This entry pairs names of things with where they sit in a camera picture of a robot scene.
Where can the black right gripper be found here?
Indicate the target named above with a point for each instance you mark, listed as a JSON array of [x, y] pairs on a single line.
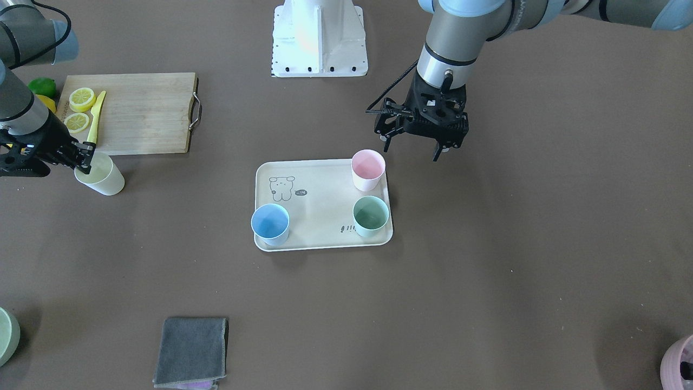
[[50, 139]]

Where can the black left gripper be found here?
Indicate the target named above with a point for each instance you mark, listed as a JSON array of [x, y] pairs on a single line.
[[391, 122]]

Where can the cream plastic cup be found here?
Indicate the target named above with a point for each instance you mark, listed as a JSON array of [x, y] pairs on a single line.
[[104, 176]]

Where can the pink plastic cup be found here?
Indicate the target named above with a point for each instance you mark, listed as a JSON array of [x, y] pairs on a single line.
[[367, 167]]

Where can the green plastic cup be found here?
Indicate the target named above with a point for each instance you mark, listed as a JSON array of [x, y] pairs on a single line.
[[370, 215]]

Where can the blue plastic cup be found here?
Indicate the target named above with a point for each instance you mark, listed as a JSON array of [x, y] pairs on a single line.
[[270, 222]]

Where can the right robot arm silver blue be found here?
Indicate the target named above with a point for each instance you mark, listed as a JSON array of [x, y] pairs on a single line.
[[32, 33]]

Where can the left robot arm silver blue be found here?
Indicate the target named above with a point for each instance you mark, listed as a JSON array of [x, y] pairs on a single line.
[[459, 29]]

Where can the cream plastic tray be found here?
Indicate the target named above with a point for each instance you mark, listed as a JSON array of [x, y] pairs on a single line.
[[319, 196]]

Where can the lemon slice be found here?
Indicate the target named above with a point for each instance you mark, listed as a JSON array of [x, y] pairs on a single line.
[[77, 122], [82, 99]]

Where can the yellow plastic knife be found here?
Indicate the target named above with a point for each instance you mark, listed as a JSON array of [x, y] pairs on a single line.
[[96, 115]]

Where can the yellow lemon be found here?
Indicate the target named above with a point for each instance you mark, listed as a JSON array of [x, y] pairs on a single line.
[[49, 102]]

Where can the green lime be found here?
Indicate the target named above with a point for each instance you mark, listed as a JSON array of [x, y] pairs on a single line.
[[43, 86]]

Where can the wooden cutting board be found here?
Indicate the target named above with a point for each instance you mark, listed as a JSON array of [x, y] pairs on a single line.
[[147, 113]]

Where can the green bowl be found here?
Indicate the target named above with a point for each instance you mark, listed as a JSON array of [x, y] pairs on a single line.
[[10, 335]]

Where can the dark grey folded cloth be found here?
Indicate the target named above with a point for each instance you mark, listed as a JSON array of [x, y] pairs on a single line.
[[192, 353]]

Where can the pink bowl with ice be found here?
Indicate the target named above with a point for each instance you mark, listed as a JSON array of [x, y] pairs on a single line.
[[675, 369]]

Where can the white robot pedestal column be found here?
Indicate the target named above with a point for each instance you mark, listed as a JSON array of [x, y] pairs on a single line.
[[319, 39]]

